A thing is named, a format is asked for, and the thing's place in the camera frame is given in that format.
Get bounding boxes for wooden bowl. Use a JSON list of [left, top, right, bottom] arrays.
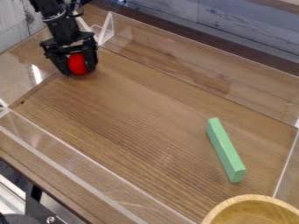
[[201, 194, 299, 224]]

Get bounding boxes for green rectangular block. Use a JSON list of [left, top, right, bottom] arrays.
[[206, 117, 247, 183]]

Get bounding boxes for clear acrylic corner bracket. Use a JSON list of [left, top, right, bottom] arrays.
[[75, 12, 115, 46]]

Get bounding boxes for red plush strawberry toy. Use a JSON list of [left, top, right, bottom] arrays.
[[69, 53, 90, 75]]

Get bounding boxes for black metal table clamp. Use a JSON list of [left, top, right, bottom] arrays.
[[0, 184, 69, 224]]

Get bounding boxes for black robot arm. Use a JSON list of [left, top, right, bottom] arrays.
[[30, 0, 99, 76]]

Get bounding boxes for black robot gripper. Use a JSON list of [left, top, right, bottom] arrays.
[[41, 14, 99, 76]]

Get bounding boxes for clear acrylic enclosure walls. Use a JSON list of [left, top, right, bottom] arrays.
[[0, 3, 299, 224]]

